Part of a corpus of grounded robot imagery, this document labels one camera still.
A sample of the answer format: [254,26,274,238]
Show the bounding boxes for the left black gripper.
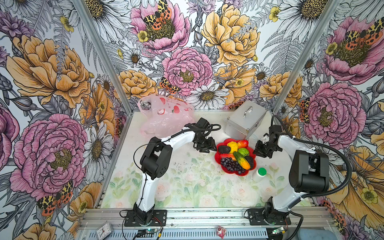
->
[194,134,217,153]

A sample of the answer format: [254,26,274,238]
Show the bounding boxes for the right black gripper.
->
[252,139,282,159]

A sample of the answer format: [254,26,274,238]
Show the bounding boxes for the red flower-shaped plate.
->
[215,139,257,176]

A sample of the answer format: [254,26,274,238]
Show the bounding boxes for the green lime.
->
[238,148,250,157]

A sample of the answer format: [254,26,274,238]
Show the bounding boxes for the green yellow mango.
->
[233,152,251,170]

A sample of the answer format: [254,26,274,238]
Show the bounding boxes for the pink plastic bag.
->
[138,94,195,139]

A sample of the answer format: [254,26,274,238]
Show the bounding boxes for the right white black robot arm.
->
[254,133,330,225]

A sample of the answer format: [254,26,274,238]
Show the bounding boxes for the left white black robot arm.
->
[133,127,218,226]

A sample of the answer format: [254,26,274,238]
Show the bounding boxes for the dark brown fruit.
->
[245,156,255,170]

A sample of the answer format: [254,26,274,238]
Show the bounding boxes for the dark avocado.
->
[218,145,232,154]

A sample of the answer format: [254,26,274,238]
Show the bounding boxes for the dark purple grapes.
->
[221,158,246,174]

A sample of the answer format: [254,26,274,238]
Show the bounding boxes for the yellow bell pepper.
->
[227,142,239,154]

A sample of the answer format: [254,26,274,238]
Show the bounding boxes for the white bottle green cap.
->
[252,168,267,182]

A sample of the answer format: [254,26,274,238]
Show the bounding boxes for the silver metal box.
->
[224,101,267,140]

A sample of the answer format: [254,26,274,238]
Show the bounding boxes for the small pink red object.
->
[216,226,227,239]

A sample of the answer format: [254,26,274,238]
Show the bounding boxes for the green circuit board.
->
[271,227,286,235]

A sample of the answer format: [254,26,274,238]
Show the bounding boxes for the blue grey cloth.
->
[298,229,338,240]

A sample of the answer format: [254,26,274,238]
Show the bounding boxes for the small white clock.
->
[96,222,114,240]

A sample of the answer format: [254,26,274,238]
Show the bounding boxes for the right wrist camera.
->
[269,125,283,137]

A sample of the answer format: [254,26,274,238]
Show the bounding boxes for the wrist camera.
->
[269,125,283,137]
[196,118,210,129]

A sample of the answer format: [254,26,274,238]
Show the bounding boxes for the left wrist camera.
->
[196,118,210,129]

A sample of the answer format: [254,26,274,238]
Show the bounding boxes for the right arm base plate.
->
[246,208,292,226]

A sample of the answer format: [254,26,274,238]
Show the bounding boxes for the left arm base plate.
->
[123,209,168,227]

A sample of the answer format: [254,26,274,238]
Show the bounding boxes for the aluminium front rail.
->
[79,207,336,230]

